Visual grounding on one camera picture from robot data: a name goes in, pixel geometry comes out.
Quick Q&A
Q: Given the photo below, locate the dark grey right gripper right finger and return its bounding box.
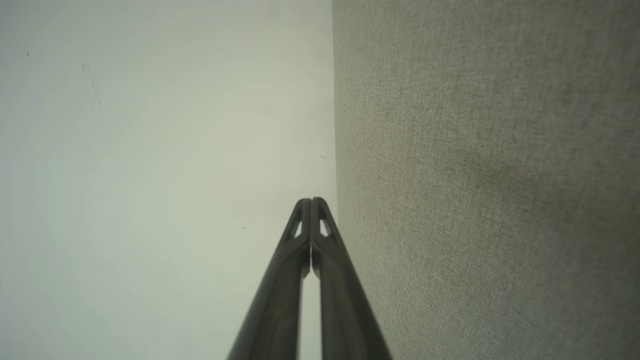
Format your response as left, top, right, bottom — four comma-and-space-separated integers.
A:
311, 197, 393, 360

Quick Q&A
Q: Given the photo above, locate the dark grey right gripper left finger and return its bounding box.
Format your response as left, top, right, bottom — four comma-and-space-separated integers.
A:
227, 198, 312, 360

